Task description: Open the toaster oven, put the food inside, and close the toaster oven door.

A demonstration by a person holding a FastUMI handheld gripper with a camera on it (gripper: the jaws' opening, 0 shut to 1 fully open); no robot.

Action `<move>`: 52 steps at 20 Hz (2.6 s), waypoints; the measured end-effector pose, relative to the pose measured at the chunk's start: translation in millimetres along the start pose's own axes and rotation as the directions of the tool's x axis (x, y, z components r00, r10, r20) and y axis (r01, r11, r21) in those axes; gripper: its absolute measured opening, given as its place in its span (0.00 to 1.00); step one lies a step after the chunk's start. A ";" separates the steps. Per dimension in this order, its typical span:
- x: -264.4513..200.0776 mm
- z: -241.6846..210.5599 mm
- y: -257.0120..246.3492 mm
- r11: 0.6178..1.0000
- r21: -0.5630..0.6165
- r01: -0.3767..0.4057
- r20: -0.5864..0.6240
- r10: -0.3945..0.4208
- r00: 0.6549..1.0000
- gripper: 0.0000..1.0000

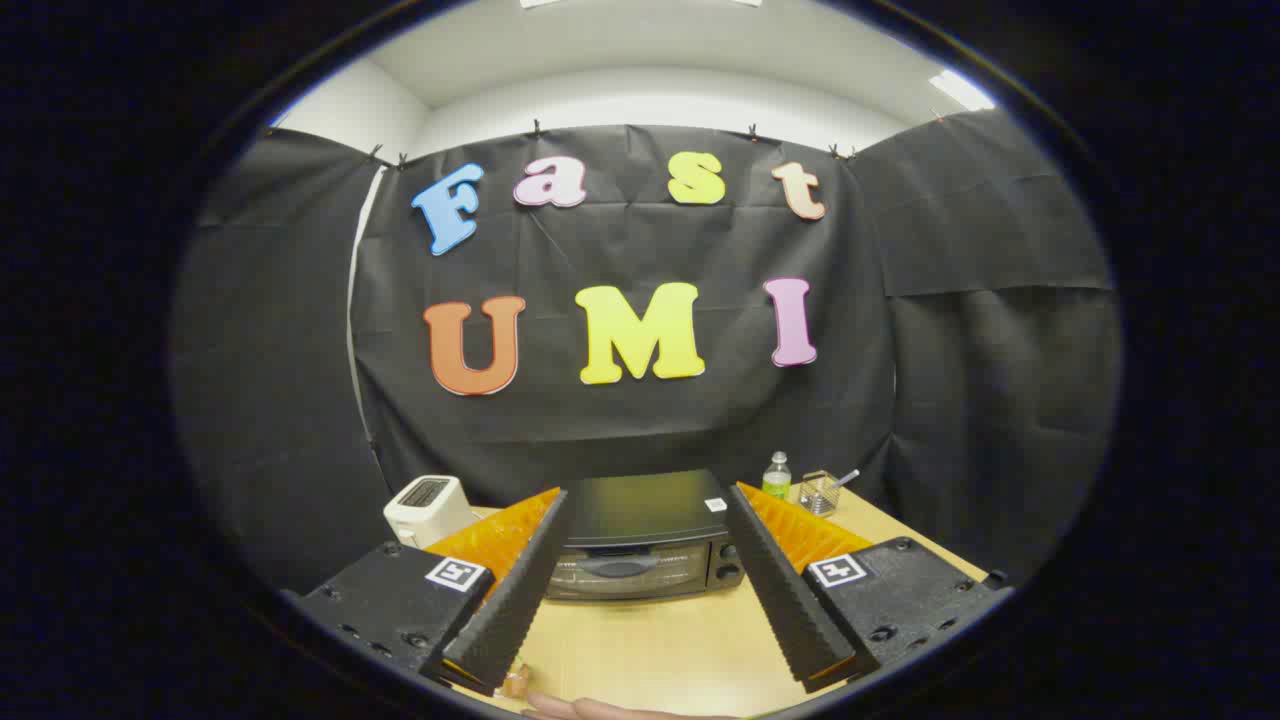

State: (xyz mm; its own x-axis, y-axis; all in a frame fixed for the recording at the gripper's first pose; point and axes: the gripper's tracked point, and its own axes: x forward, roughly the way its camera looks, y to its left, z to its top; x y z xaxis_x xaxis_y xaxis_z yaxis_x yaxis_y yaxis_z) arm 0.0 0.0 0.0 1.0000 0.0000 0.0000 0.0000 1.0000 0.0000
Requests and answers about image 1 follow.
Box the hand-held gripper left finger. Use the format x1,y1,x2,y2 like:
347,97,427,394
290,487,576,698

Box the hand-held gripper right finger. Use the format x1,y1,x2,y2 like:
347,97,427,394
722,482,1013,694

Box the black toaster oven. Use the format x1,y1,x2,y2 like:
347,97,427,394
545,468,749,602

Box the white bread toaster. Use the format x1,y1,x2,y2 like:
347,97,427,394
383,475,481,549

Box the black backdrop cloth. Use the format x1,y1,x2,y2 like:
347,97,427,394
170,108,1123,601

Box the ceiling light panel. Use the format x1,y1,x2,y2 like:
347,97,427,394
928,68,998,113

